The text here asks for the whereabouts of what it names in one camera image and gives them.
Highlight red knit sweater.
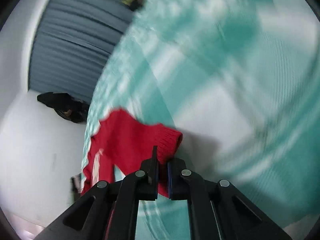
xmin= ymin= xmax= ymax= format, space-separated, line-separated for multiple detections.
xmin=81 ymin=109 xmax=183 ymax=197

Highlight teal white plaid bedspread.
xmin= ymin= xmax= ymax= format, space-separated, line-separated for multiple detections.
xmin=84 ymin=0 xmax=319 ymax=239

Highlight blue-grey curtain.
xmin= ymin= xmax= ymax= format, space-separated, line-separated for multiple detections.
xmin=28 ymin=0 xmax=132 ymax=102

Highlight black bag by wall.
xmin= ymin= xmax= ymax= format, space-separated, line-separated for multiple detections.
xmin=37 ymin=92 xmax=89 ymax=124

